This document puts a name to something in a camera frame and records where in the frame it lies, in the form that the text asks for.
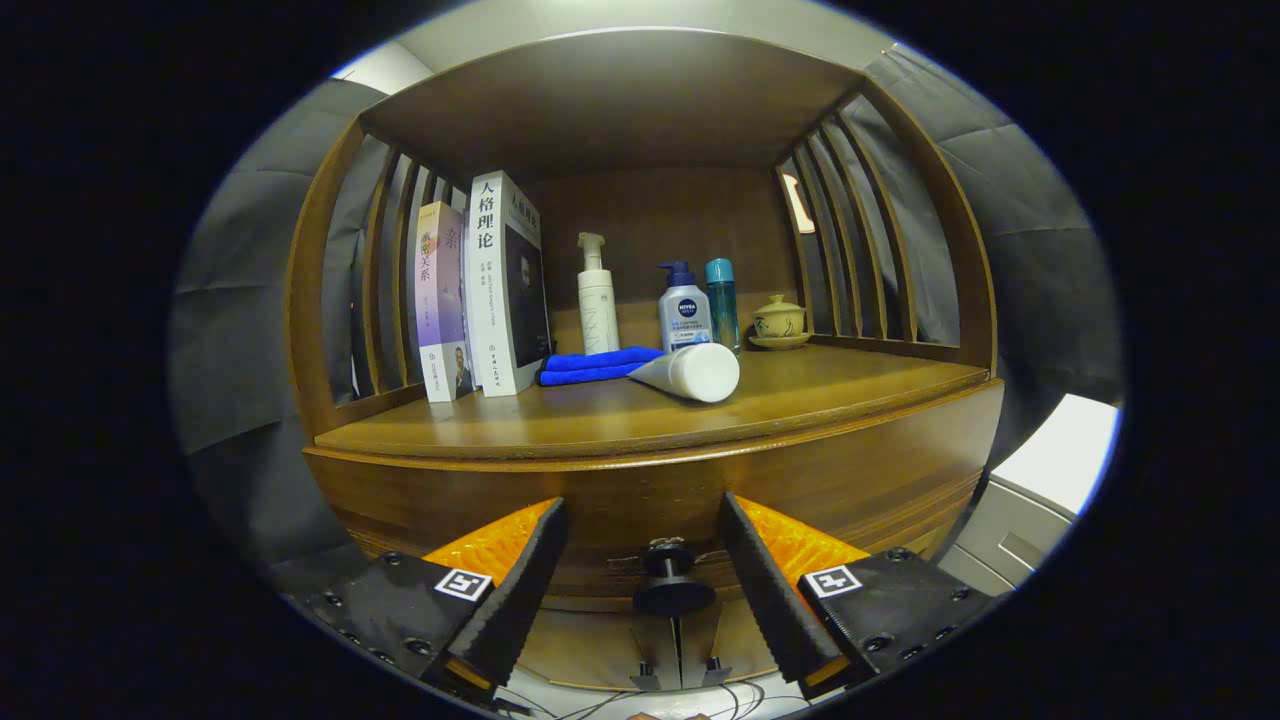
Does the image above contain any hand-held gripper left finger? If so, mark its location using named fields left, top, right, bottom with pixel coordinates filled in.
left=300, top=497, right=569, bottom=701

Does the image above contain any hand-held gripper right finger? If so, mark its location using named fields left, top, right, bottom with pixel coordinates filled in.
left=718, top=491, right=1001, bottom=701

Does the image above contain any wooden drawer with black knob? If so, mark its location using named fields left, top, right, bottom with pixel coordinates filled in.
left=305, top=380, right=1006, bottom=616

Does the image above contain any white facial cleanser tube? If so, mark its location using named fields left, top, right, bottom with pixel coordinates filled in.
left=628, top=342, right=741, bottom=404

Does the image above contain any wooden cabinet door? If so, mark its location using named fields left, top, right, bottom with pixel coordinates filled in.
left=520, top=605, right=681, bottom=691
left=675, top=600, right=781, bottom=686

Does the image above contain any wooden countertop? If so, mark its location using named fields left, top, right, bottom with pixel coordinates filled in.
left=313, top=343, right=991, bottom=461

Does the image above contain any white grey side cabinet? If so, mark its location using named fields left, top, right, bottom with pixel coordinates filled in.
left=935, top=393, right=1121, bottom=591

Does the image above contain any brown wooden cabinet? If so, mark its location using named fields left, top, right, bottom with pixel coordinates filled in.
left=285, top=27, right=1006, bottom=696

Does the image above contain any blue folded cloth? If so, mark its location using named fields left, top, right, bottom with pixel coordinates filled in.
left=538, top=346, right=666, bottom=387

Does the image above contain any yellow lidded tea cup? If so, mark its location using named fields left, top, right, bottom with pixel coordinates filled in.
left=753, top=294, right=807, bottom=338

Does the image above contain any white bottle with blue cap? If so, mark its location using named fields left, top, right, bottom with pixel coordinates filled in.
left=657, top=261, right=714, bottom=353

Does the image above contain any teal slim bottle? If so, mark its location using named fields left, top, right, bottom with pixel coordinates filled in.
left=705, top=258, right=741, bottom=356

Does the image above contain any cream pump bottle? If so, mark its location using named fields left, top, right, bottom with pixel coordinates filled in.
left=577, top=233, right=621, bottom=356

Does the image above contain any purple paperback book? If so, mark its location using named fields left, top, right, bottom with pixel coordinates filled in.
left=415, top=201, right=476, bottom=403

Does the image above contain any white book with portrait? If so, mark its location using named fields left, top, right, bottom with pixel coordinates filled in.
left=464, top=170, right=553, bottom=398

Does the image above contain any black floor cable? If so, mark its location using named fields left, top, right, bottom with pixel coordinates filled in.
left=500, top=680, right=801, bottom=720

